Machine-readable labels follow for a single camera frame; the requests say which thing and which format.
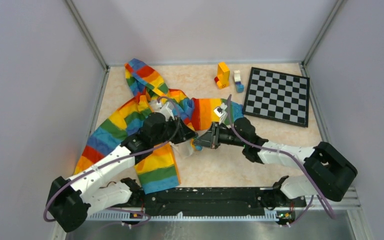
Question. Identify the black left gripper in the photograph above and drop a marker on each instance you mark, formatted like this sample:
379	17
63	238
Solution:
183	133

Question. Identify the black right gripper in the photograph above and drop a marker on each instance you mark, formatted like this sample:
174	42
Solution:
205	140

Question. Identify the rainbow striped zip jacket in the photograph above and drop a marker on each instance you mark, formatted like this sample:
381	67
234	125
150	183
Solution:
158	171

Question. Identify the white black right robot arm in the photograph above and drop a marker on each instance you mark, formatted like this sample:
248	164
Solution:
326	172

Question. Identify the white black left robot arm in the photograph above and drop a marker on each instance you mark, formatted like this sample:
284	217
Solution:
71	200

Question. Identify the orange yellow block toy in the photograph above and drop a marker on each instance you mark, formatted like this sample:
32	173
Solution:
222	77

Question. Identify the white blue block toy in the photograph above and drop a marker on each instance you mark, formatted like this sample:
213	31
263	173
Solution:
239	87

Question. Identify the black white checkerboard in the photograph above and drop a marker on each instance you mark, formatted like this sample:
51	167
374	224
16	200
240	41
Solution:
277	96

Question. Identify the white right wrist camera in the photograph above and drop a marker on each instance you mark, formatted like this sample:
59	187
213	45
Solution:
221	112

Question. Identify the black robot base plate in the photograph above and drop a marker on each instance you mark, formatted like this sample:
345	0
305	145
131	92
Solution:
218	201

